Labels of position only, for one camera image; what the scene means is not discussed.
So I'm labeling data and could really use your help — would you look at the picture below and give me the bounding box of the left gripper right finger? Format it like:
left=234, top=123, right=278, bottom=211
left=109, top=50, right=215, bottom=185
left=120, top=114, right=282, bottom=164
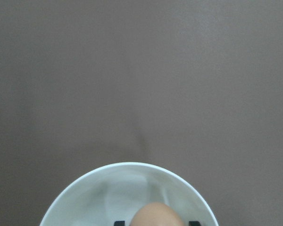
left=189, top=221, right=201, bottom=226

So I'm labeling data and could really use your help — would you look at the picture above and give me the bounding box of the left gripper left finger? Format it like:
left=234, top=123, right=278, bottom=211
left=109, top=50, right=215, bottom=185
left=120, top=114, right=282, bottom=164
left=114, top=221, right=125, bottom=226

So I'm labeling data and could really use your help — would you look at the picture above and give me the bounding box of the brown egg carried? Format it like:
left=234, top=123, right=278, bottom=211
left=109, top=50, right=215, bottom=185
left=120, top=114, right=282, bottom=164
left=130, top=202, right=184, bottom=226

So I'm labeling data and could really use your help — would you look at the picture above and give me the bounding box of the white round bowl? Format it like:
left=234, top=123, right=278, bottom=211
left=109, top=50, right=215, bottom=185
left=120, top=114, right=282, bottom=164
left=41, top=162, right=218, bottom=226

